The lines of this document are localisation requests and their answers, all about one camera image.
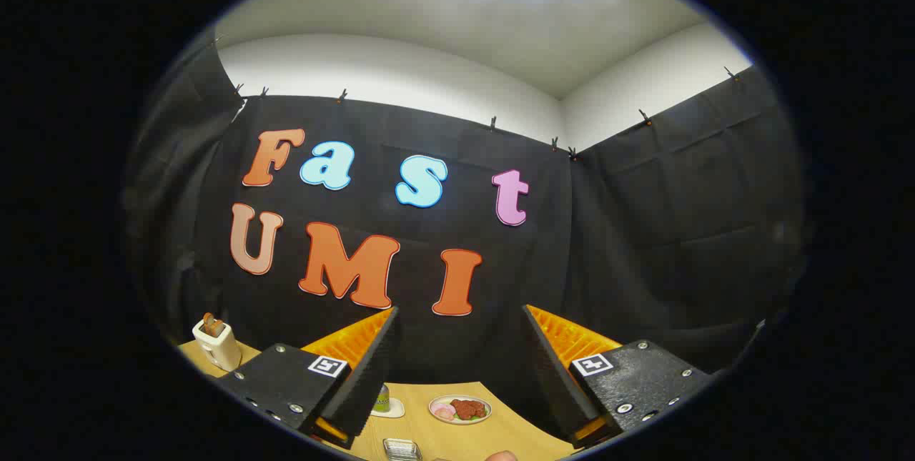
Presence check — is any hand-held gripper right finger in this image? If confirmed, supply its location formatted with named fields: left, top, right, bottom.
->
left=522, top=304, right=716, bottom=449

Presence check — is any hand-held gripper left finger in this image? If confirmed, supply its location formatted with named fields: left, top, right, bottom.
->
left=213, top=306, right=401, bottom=450

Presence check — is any small white food plate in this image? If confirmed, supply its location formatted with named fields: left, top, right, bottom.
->
left=428, top=395, right=493, bottom=425

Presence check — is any cream white toaster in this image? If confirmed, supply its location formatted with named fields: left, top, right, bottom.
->
left=192, top=318, right=243, bottom=373

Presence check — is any row of black cloth clips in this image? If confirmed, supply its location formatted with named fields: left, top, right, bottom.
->
left=213, top=36, right=741, bottom=160

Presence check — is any metal wire rack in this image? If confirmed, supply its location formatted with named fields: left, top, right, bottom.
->
left=382, top=437, right=423, bottom=461

